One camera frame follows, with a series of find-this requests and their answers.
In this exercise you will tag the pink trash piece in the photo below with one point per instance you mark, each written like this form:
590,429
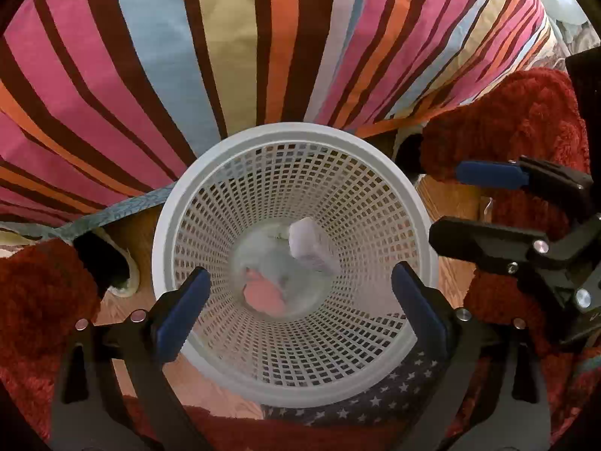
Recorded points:
262,295

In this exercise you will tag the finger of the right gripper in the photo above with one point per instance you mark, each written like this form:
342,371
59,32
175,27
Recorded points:
492,248
560,185

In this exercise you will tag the striped colourful bedspread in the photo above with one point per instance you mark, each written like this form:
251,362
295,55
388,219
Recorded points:
104,101

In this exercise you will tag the white mesh trash basket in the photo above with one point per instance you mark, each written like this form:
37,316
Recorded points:
288,171

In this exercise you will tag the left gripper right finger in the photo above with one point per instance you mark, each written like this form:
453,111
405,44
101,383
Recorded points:
515,398

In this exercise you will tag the navy star-pattern slipper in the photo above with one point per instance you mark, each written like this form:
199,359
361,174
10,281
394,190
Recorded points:
401,394

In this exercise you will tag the white paper trash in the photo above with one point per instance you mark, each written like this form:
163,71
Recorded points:
298,257

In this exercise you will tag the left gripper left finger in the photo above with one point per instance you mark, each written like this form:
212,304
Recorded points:
88,410

